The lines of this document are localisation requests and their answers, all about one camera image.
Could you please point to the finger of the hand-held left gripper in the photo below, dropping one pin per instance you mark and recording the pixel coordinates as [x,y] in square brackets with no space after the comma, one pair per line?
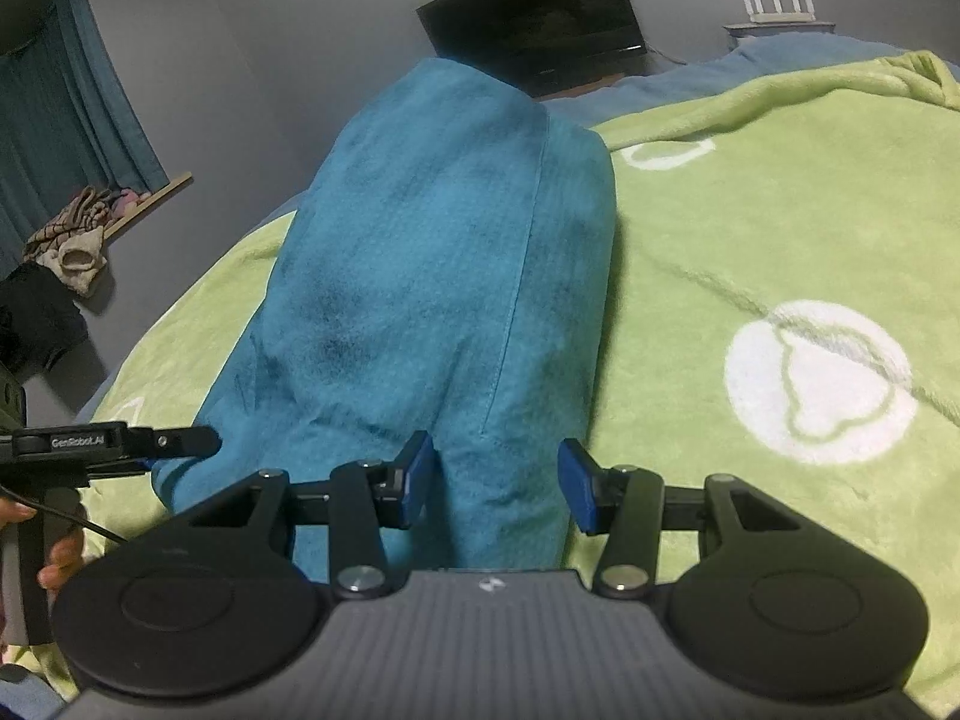
[184,441]

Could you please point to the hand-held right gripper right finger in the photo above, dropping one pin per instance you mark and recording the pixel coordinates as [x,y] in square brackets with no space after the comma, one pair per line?
[577,487]

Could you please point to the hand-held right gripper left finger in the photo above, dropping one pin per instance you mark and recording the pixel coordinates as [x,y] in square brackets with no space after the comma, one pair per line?
[416,484]

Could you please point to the teal garment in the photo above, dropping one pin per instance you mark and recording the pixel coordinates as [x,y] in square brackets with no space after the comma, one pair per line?
[450,240]

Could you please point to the person's left hand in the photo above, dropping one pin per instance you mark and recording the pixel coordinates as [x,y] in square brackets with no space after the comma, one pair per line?
[61,566]

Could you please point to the dark cloth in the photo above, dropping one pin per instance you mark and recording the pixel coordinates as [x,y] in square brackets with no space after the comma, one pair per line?
[37,315]

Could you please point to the beige cloth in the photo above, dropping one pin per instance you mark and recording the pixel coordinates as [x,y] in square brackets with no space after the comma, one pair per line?
[81,262]

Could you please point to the striped cloth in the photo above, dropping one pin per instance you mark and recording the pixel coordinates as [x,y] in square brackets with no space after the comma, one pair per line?
[75,217]

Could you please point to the wooden window sill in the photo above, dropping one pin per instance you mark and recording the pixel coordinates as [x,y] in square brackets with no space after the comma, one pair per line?
[150,199]

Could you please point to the grey blue cloth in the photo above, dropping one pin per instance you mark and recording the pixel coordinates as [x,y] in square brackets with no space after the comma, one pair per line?
[26,694]

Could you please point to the green fleece blanket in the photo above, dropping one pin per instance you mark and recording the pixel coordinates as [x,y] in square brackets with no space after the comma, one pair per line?
[750,240]

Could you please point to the teal curtain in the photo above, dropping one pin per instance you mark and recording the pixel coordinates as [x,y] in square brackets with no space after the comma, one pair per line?
[67,105]

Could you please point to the blue bed sheet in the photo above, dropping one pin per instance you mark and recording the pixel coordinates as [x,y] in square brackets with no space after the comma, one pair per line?
[675,82]

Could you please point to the black television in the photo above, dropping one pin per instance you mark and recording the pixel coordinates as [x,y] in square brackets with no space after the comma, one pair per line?
[540,15]

